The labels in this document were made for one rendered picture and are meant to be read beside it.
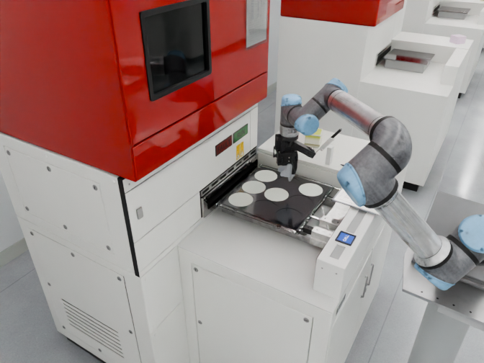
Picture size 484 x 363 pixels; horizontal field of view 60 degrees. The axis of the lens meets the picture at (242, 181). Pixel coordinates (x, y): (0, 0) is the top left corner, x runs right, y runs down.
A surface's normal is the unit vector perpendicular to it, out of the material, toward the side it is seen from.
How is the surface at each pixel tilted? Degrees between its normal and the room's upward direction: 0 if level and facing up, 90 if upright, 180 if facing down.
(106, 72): 90
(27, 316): 0
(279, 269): 0
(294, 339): 90
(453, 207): 46
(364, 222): 0
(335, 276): 90
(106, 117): 90
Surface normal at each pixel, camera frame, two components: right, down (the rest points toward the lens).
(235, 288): -0.52, 0.46
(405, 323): 0.00, -0.85
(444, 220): -0.41, -0.27
